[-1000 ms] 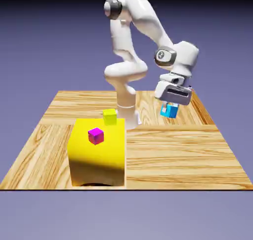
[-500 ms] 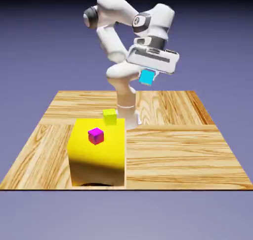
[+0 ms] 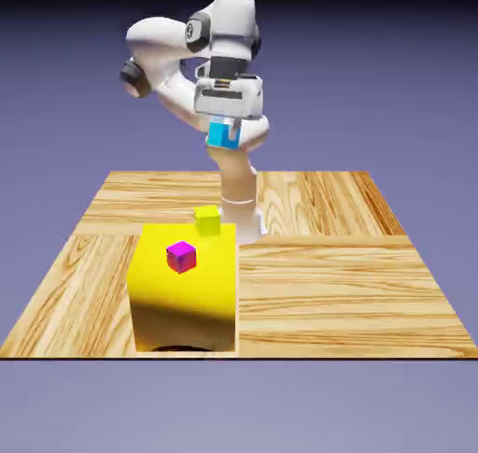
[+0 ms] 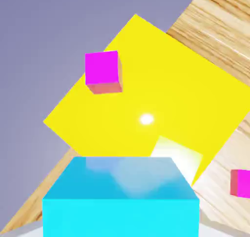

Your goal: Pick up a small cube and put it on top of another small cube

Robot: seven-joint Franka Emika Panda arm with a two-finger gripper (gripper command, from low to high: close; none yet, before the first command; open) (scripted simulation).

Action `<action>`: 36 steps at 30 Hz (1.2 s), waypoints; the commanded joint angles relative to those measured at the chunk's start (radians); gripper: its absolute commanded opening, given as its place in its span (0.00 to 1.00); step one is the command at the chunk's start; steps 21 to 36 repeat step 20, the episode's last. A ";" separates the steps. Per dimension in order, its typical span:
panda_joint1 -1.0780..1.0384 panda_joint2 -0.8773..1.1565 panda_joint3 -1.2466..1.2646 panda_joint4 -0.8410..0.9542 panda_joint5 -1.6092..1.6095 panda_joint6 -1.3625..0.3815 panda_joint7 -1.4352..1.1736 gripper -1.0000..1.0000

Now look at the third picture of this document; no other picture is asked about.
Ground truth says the small blue cube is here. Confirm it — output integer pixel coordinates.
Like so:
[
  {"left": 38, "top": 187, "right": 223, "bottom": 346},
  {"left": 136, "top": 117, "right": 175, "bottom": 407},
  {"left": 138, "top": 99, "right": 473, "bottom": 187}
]
[{"left": 205, "top": 120, "right": 242, "bottom": 150}]

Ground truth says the small yellow cube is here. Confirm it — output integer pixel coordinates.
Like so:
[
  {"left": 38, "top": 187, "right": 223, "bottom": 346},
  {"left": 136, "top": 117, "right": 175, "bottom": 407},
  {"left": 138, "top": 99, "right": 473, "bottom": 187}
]
[{"left": 193, "top": 205, "right": 222, "bottom": 238}]

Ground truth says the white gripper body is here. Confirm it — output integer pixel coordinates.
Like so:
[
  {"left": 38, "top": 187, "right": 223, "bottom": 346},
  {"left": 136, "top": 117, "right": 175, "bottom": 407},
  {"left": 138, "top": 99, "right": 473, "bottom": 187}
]
[{"left": 192, "top": 74, "right": 264, "bottom": 120}]

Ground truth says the small magenta cube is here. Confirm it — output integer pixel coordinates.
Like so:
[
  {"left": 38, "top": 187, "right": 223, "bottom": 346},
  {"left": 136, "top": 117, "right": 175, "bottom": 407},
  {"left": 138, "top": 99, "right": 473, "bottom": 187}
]
[{"left": 165, "top": 240, "right": 198, "bottom": 275}]

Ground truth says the large yellow box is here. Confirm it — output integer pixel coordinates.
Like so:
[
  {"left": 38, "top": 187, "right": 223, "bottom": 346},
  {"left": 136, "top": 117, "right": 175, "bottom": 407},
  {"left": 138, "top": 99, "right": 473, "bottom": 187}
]
[{"left": 127, "top": 222, "right": 239, "bottom": 353}]

